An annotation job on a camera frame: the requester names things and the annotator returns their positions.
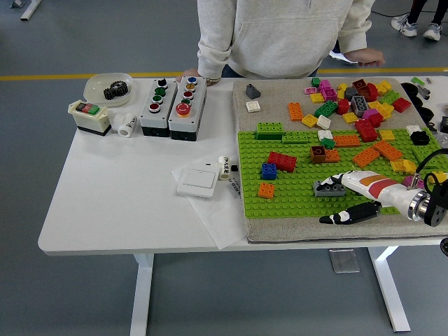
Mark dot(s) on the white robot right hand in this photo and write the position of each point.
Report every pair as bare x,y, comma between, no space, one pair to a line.
378,187

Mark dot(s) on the person's right hand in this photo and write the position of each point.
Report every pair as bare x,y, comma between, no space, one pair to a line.
189,73

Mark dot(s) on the person's left hand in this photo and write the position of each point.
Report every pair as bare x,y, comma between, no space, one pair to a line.
369,57

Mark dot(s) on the grey eight-stud brick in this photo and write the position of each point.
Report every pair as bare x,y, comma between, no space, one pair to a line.
332,191

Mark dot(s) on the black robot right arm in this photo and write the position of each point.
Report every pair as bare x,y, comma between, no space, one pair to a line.
435,210

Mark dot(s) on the person's right forearm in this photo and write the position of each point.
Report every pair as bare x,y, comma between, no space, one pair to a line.
210,59

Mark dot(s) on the person's left forearm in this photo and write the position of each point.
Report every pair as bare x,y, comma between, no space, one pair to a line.
357,38

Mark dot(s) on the yellow brick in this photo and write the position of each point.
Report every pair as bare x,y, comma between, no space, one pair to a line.
411,166
384,86
444,176
385,109
349,117
316,97
387,135
341,87
398,165
309,120

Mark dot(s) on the pink four-stud brick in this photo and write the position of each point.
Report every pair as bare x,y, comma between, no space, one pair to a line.
407,182

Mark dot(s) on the orange eight-stud brick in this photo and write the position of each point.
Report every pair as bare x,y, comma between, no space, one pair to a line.
365,157
388,150
346,140
295,111

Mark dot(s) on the dark grey brick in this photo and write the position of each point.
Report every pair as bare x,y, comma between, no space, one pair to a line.
350,92

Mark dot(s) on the grey hollow brick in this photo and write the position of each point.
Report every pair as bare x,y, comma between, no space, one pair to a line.
359,105

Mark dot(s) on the black toy tyre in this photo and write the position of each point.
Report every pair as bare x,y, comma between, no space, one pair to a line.
417,101
427,113
408,88

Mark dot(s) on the orange four-stud brick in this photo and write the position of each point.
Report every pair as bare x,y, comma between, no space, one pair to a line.
266,190
333,155

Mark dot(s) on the red eight-stud brick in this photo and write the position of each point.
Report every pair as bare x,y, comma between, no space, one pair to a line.
282,161
366,130

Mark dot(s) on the light green studded plate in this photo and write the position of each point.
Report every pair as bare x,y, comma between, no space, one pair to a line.
425,152

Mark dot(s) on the black brick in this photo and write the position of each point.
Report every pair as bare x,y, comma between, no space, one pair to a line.
419,137

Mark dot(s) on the grey slope brick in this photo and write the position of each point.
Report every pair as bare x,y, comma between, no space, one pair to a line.
252,91

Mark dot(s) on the dark green eight-stud brick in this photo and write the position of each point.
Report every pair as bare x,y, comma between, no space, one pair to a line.
326,108

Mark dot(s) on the small dark green brick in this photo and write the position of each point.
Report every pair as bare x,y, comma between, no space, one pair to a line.
328,143

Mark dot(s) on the white square brick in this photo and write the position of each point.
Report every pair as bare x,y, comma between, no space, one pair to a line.
253,106
323,121
325,134
411,128

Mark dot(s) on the brown hollow brick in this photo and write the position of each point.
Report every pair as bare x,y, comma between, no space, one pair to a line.
318,155

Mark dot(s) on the green studded baseplate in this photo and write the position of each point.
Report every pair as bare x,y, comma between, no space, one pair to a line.
297,206

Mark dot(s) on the light green flat brick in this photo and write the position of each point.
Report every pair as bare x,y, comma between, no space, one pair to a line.
295,138

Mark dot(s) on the green tall eight-stud brick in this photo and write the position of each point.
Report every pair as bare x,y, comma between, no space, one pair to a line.
269,131

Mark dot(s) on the blue four-stud brick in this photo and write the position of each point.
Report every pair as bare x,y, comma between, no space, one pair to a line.
269,171

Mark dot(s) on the person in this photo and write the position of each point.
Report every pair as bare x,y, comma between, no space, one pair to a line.
406,26
280,35

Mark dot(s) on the grey emergency-stop control box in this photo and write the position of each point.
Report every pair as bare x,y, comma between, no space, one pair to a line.
182,124

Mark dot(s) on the small green piece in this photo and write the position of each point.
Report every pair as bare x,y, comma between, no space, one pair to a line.
417,80

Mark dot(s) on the grey four-button control box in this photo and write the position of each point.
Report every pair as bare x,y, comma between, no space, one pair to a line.
154,119

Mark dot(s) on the grey plastic piece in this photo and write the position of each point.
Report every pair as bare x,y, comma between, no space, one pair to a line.
424,92

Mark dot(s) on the pink flat tile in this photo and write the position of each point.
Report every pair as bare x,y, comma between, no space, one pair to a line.
310,90

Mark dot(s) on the black gear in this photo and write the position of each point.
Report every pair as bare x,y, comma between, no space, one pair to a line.
121,87
111,94

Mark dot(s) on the metal floor plate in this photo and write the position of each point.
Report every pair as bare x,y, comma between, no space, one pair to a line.
344,260

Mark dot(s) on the small black piece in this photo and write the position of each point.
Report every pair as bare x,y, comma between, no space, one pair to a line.
431,126

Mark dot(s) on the white pipe tee fitting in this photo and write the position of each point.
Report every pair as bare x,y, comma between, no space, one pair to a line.
126,124

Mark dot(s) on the grey-brown mat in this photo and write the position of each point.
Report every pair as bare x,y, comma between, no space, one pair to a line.
273,94

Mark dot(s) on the small black box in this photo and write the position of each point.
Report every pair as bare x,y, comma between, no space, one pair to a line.
444,124

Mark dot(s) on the white bowl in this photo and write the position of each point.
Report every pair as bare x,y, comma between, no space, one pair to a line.
92,87

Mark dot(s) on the white labelled tube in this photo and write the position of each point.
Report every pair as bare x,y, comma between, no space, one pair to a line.
224,168

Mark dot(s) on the white table leg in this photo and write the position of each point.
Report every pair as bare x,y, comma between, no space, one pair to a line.
390,290
140,297

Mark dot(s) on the small black cube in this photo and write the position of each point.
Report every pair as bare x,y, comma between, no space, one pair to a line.
234,168

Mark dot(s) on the clear printed plastic bag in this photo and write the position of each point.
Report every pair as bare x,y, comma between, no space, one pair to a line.
234,189

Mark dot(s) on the white paper sheet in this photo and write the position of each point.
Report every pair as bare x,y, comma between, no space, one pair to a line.
224,224

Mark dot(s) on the white desk foot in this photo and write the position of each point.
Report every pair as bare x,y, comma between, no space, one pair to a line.
31,8

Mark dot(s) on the white wall switch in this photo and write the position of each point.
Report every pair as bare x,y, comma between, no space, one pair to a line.
197,182

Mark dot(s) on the cream red-green switch box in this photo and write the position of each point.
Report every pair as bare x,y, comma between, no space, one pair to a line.
87,120

